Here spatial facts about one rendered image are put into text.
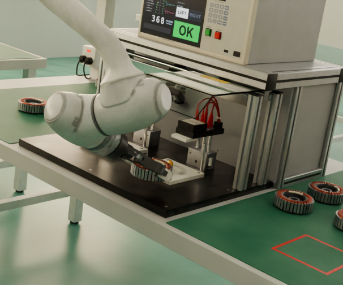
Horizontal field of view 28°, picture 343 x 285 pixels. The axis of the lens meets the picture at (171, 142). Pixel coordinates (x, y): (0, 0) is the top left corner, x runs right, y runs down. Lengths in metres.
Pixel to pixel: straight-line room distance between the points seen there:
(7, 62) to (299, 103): 1.83
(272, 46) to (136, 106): 0.71
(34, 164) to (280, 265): 0.83
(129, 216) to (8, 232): 1.63
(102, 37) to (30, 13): 5.97
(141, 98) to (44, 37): 6.20
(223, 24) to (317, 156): 0.57
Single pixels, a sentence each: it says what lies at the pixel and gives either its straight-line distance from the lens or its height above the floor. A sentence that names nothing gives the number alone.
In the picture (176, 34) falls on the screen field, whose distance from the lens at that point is 2.16.
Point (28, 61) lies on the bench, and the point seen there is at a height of 0.74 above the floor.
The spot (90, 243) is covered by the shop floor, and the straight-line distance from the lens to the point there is 3.34.
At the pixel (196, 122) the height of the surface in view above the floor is 0.92.
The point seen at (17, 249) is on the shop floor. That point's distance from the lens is 3.23.
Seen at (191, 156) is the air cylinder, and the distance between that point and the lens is 2.14.
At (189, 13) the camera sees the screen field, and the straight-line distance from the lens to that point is 2.12.
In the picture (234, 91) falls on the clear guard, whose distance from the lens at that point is 1.86.
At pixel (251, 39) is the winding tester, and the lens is 2.00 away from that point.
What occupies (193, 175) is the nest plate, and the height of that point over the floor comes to 0.78.
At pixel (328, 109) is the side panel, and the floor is 0.98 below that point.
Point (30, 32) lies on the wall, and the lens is 7.54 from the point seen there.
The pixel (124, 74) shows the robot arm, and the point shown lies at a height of 1.14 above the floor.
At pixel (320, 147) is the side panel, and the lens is 2.31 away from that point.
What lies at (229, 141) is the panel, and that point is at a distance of 2.20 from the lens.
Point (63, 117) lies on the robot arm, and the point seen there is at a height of 1.02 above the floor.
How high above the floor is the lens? 1.43
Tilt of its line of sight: 16 degrees down
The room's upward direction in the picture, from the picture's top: 8 degrees clockwise
